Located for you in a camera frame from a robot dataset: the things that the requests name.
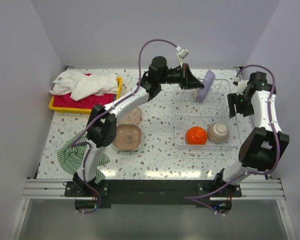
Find purple square plate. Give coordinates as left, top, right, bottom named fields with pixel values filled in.
left=199, top=70, right=216, bottom=102

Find yellow plastic tray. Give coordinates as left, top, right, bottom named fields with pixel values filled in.
left=48, top=77, right=123, bottom=114

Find white towel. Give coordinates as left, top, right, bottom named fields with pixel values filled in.
left=50, top=70, right=118, bottom=101

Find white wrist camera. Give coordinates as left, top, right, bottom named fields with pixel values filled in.
left=176, top=46, right=190, bottom=66
left=233, top=77, right=248, bottom=95

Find clear glass cup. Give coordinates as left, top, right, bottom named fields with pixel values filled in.
left=178, top=89, right=195, bottom=99

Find aluminium frame rail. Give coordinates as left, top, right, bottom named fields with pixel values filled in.
left=21, top=177, right=73, bottom=200

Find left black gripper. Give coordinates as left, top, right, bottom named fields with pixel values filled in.
left=158, top=63, right=204, bottom=90

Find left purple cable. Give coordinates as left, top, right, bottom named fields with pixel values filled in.
left=68, top=39, right=181, bottom=215

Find brown square plate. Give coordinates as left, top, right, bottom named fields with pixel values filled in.
left=112, top=124, right=142, bottom=152

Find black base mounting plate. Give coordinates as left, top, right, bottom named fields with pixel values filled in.
left=64, top=178, right=243, bottom=213

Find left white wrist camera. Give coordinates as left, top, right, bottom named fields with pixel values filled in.
left=176, top=46, right=190, bottom=66

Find beige brown ceramic cup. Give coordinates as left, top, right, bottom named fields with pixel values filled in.
left=193, top=89, right=201, bottom=102

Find patterned ceramic bowl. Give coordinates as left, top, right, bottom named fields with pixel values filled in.
left=207, top=122, right=229, bottom=144

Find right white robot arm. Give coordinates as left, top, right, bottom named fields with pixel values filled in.
left=211, top=71, right=290, bottom=197

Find magenta cloth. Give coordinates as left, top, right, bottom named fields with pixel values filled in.
left=50, top=70, right=118, bottom=109

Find clear brown glass plate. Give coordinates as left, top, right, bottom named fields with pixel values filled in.
left=117, top=107, right=142, bottom=125

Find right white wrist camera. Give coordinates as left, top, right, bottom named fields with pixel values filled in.
left=233, top=77, right=248, bottom=95

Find orange plastic bowl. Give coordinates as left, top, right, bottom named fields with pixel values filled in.
left=185, top=126, right=208, bottom=145

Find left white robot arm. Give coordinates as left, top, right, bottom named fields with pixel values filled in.
left=71, top=56, right=205, bottom=157

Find green striped cloth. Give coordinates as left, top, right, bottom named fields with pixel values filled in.
left=57, top=133, right=110, bottom=185

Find white wire dish rack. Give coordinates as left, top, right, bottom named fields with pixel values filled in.
left=173, top=79, right=241, bottom=151

